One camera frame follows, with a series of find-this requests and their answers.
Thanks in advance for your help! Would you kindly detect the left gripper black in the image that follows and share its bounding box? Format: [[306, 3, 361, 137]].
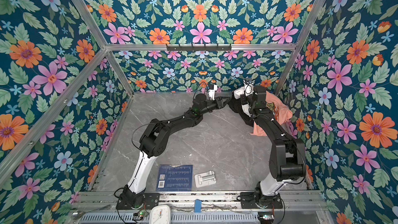
[[198, 95, 230, 115]]

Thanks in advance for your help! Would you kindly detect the white cloth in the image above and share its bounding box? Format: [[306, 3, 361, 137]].
[[234, 85, 253, 116]]

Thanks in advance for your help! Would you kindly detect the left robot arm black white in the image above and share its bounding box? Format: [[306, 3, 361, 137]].
[[116, 93, 231, 210]]

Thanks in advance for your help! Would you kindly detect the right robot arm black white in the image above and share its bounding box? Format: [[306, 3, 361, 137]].
[[233, 85, 306, 208]]

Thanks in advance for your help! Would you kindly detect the black cloth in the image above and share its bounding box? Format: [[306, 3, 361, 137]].
[[228, 96, 254, 127]]

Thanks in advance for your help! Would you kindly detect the pink graphic t-shirt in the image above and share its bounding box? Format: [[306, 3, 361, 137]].
[[266, 92, 293, 128]]

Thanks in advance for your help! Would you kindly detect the blue instruction card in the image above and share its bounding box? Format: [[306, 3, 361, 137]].
[[156, 165, 193, 191]]

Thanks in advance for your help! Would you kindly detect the blue tape piece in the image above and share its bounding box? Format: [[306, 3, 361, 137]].
[[194, 199, 202, 213]]

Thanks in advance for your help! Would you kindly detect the white square clock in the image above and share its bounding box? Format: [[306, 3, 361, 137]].
[[149, 205, 172, 224]]

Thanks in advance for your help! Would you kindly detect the small green circuit board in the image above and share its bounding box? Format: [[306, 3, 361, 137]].
[[133, 211, 148, 220]]

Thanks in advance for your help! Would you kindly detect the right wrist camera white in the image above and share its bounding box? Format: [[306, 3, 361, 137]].
[[244, 78, 254, 96]]

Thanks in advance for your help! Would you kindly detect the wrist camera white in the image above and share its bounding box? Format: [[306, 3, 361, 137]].
[[244, 78, 254, 96], [207, 84, 218, 101]]

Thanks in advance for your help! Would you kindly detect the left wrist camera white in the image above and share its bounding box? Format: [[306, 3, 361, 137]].
[[207, 84, 218, 101]]

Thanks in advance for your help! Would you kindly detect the black hook rail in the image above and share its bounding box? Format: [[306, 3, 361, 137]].
[[166, 44, 232, 52]]

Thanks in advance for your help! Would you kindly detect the white plastic bracket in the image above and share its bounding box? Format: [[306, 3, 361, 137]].
[[194, 171, 217, 188]]

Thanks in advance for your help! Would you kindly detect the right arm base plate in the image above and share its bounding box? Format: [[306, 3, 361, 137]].
[[237, 192, 284, 209]]

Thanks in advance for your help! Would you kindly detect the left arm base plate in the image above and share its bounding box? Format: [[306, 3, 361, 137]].
[[116, 193, 160, 210]]

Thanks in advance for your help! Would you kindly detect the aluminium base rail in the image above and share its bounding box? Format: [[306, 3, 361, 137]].
[[74, 190, 327, 212]]

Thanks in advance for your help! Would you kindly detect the white vented cable duct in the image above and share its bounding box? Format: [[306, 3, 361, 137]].
[[78, 212, 260, 224]]

